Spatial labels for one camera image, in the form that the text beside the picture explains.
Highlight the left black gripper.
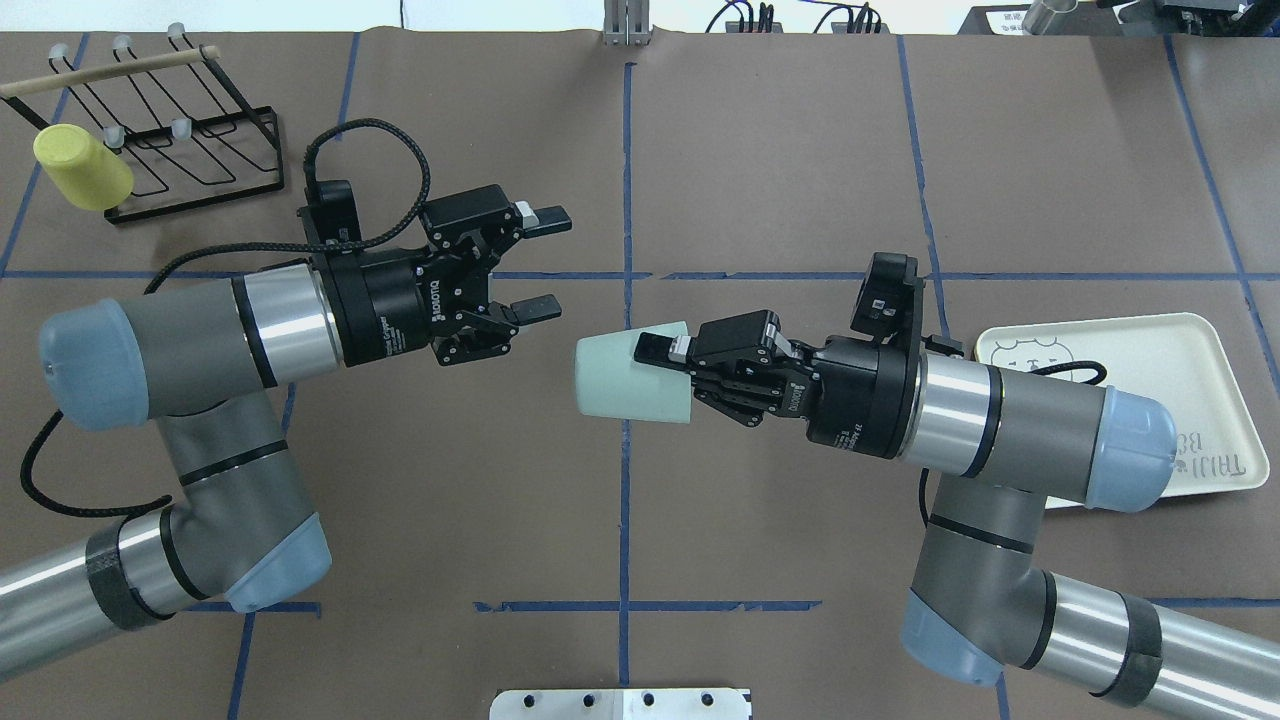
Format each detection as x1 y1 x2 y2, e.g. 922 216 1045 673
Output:
317 184 573 366

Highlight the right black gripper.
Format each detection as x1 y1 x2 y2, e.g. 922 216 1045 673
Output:
634 310 922 459

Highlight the light green cup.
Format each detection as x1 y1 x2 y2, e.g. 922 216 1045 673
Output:
573 322 692 424

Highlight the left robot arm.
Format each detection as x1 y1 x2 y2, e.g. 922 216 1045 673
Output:
1 181 572 679

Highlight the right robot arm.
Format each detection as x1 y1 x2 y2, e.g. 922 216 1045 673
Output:
625 310 1277 719

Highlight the yellow cup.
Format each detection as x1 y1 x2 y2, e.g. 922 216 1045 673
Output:
33 124 134 211

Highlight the silver metal cup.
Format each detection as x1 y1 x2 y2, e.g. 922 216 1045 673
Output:
1021 0 1079 36

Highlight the cream bear serving tray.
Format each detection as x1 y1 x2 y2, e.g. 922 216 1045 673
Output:
974 313 1270 498

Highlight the left black camera cable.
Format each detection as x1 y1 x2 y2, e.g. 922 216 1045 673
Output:
20 118 433 519

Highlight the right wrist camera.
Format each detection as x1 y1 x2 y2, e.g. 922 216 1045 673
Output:
850 252 923 343

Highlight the aluminium frame post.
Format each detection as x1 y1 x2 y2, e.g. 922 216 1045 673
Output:
602 0 653 47

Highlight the black wire cup rack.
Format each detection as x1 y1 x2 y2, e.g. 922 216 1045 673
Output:
3 22 285 225

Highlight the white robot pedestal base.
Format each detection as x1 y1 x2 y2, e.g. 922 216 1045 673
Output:
489 687 754 719

